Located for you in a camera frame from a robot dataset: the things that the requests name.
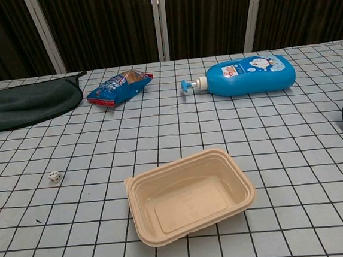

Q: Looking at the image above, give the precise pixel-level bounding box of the small white die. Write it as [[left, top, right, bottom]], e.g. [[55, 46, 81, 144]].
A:
[[48, 170, 63, 185]]

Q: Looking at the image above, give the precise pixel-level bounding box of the white checkered tablecloth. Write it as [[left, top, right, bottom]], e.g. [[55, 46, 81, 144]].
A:
[[0, 38, 343, 257]]

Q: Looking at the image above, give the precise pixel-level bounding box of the blue snack bag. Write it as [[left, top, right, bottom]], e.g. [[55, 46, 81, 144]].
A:
[[84, 67, 157, 111]]

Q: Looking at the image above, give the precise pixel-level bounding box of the beige plastic food container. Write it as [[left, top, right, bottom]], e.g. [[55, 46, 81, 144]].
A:
[[121, 145, 260, 249]]

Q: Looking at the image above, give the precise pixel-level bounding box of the blue pump soap bottle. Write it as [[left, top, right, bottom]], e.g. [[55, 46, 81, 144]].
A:
[[178, 52, 298, 101]]

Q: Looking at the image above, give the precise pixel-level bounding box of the dark green cloth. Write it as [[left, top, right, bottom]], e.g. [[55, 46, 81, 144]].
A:
[[0, 70, 92, 132]]

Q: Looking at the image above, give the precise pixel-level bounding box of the white frame post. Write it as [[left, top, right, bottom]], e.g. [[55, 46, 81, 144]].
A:
[[150, 0, 171, 62], [238, 0, 269, 54], [23, 0, 67, 77]]

